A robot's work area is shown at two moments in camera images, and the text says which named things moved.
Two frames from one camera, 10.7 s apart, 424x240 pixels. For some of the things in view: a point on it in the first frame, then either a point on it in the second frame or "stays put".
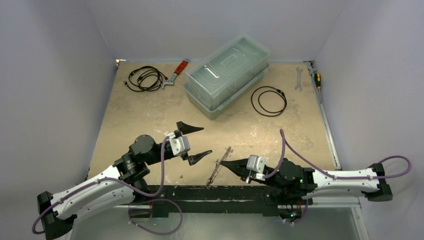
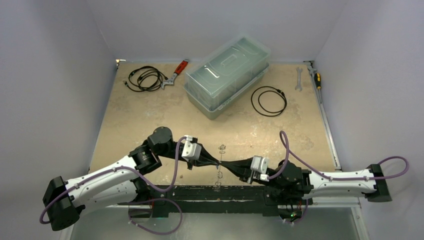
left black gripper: (185, 129) -> (205, 158)
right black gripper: (245, 169) stays put
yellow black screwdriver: (317, 80) stays put
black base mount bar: (214, 199) stays put
